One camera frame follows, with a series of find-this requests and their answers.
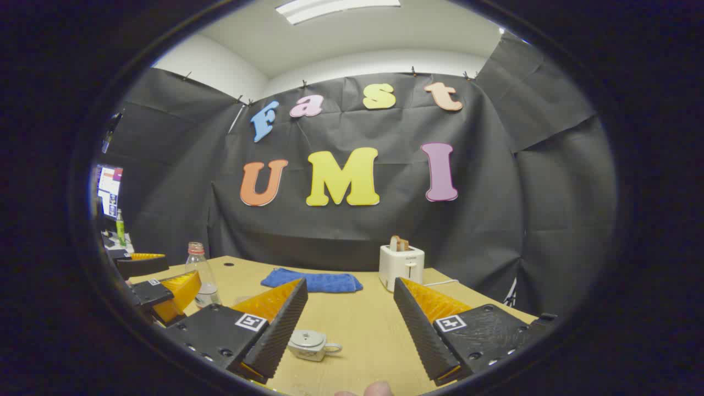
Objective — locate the white side table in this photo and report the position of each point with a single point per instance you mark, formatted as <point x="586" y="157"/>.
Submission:
<point x="127" y="245"/>

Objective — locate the computer monitor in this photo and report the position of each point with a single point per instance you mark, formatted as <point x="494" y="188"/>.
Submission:
<point x="110" y="190"/>

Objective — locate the black block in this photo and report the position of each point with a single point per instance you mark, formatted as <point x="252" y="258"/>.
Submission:
<point x="544" y="319"/>

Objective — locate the ceiling light panel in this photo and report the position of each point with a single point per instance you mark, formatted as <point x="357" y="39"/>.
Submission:
<point x="330" y="8"/>

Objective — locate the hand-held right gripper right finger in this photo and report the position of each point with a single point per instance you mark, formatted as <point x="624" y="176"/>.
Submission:
<point x="418" y="330"/>

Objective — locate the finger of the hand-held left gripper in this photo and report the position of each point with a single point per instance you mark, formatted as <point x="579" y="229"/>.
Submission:
<point x="151" y="292"/>
<point x="143" y="267"/>

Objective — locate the clear plastic water bottle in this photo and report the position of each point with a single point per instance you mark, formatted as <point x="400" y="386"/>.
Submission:
<point x="204" y="278"/>

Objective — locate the white teacup lid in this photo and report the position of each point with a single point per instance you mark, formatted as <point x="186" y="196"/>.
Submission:
<point x="307" y="339"/>

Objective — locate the bread slice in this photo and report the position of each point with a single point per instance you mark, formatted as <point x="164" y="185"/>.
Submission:
<point x="397" y="243"/>

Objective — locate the green drink bottle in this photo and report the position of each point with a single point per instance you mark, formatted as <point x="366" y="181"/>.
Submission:
<point x="120" y="228"/>

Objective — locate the white ceramic teacup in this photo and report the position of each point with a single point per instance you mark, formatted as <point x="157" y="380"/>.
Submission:
<point x="311" y="353"/>

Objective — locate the black backdrop cloth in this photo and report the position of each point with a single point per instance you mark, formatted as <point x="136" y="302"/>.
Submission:
<point x="385" y="231"/>

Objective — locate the blue towel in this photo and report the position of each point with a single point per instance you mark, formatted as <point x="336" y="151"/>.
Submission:
<point x="319" y="281"/>

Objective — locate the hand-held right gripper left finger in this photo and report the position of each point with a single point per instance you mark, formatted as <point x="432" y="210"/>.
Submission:
<point x="280" y="330"/>

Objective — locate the white toaster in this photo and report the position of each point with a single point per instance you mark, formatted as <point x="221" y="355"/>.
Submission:
<point x="400" y="267"/>

